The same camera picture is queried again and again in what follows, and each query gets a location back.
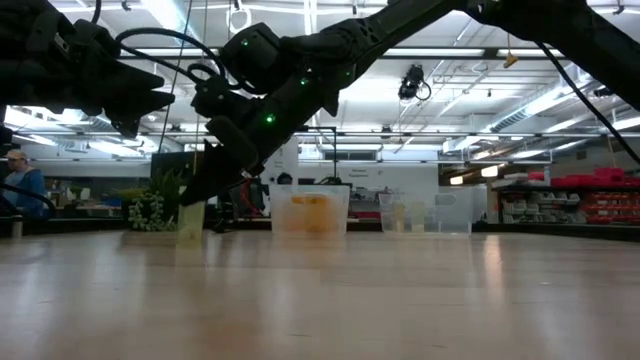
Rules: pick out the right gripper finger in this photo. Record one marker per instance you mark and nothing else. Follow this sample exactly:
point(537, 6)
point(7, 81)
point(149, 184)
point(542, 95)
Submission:
point(210, 175)

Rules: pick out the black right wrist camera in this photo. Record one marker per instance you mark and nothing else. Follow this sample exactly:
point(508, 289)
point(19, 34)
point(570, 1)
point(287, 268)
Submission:
point(212, 97)

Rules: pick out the black background monitor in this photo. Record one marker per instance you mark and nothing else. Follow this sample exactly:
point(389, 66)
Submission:
point(167, 162)

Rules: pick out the white sign board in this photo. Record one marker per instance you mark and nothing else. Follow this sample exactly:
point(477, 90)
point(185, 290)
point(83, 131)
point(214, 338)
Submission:
point(285, 160)

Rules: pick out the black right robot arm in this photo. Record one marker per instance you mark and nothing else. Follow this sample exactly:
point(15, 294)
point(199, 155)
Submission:
point(400, 30)

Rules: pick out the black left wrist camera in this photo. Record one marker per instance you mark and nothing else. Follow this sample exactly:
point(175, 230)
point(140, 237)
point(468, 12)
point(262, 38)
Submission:
point(82, 37)

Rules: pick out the clear plastic bin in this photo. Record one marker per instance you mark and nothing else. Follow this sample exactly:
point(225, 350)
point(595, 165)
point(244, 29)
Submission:
point(450, 215)
point(340, 210)

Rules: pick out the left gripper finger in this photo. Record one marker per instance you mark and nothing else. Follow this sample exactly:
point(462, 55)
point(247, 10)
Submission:
point(145, 107)
point(132, 82)

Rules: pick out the yellow hanging hook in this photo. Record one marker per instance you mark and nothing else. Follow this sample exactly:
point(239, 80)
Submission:
point(510, 61)

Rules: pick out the shelf with red bins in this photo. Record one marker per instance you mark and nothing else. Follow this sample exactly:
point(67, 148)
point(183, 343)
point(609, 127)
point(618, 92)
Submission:
point(600, 180)

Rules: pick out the person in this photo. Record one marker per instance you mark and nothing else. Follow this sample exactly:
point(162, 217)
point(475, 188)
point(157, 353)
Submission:
point(27, 187)
point(286, 178)

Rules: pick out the red background machine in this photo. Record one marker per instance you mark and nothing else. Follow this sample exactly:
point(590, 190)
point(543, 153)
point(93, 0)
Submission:
point(246, 196)

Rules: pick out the small artificial green plant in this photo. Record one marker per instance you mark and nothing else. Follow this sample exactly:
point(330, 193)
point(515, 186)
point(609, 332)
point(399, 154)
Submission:
point(147, 212)

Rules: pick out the black hanging overhead camera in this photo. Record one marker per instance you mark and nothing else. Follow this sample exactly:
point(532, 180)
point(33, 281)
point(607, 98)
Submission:
point(411, 82)

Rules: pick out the thin black stand frame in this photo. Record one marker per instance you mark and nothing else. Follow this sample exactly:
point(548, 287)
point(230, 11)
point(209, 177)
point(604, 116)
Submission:
point(335, 150)

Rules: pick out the black aluminium table frame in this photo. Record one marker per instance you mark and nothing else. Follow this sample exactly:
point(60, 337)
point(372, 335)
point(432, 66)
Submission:
point(550, 230)

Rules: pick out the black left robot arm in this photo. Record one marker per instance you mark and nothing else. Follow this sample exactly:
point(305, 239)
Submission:
point(15, 50)

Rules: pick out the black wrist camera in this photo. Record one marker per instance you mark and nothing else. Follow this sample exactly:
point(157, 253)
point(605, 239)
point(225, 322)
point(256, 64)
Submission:
point(212, 97)
point(82, 37)

